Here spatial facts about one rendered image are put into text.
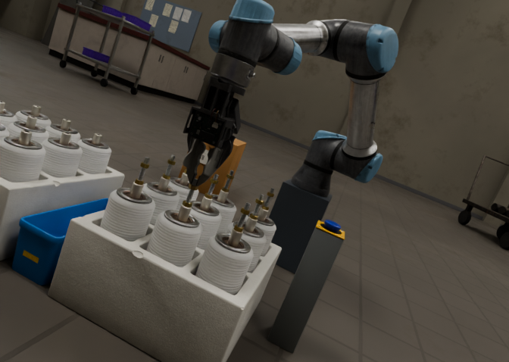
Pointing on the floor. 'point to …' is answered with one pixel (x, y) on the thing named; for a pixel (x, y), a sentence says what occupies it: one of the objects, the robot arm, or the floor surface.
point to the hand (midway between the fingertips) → (197, 178)
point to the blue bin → (47, 239)
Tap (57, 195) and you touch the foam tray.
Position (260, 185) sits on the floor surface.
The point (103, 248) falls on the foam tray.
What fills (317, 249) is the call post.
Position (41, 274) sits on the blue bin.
